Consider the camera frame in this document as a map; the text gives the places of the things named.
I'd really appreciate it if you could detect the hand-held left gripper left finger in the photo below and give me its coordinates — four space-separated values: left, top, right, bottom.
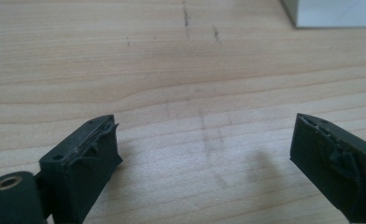
38 114 123 224

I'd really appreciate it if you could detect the expandable metal bookend rack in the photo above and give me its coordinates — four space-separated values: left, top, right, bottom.
279 0 366 30

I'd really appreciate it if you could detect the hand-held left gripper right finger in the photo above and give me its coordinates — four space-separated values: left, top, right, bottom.
289 112 366 224

